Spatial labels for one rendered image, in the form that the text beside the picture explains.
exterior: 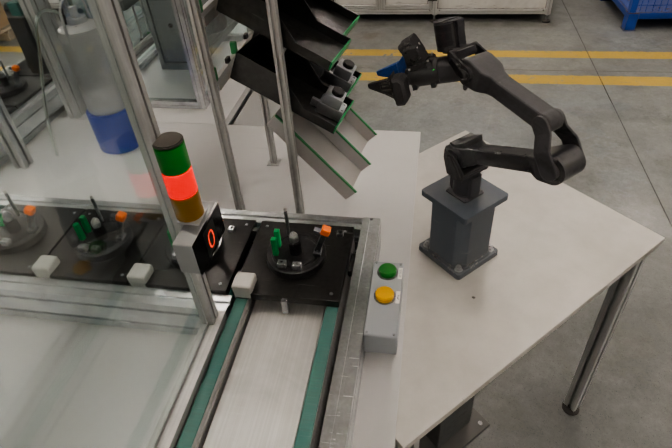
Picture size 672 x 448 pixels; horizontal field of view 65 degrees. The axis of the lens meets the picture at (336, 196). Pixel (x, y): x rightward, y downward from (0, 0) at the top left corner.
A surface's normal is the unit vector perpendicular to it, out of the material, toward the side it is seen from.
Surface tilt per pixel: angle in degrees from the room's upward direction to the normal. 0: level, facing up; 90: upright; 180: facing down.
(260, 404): 0
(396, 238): 0
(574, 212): 0
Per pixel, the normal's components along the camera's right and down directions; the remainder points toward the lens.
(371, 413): -0.06, -0.78
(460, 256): -0.16, 0.62
